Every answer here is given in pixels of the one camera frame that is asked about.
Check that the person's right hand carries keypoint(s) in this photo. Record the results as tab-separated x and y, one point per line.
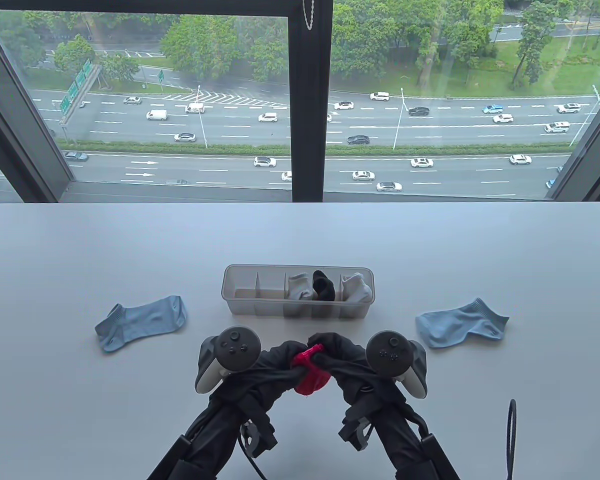
352	370

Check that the person's left hand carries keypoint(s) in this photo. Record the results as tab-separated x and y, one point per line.
270	370

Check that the white sock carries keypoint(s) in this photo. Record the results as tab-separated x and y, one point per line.
350	280
364	295

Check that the black sock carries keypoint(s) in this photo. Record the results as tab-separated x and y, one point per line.
327	294
321	279

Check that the light blue sock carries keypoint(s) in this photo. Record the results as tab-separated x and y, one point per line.
460	325
140	320

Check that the person's right forearm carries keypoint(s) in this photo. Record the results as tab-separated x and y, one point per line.
400	445

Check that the person's left forearm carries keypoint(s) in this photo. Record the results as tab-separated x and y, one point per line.
215	442

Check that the grey handheld controller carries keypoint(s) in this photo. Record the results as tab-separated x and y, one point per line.
390	352
237	347

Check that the clear plastic divided organizer box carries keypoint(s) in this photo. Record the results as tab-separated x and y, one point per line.
255	307

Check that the black box with white label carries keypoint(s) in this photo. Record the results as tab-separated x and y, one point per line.
167	460
437	457

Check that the green road sign gantry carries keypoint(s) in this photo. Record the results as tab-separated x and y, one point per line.
72	92

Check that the dark window frame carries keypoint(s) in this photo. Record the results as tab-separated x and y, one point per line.
307	125

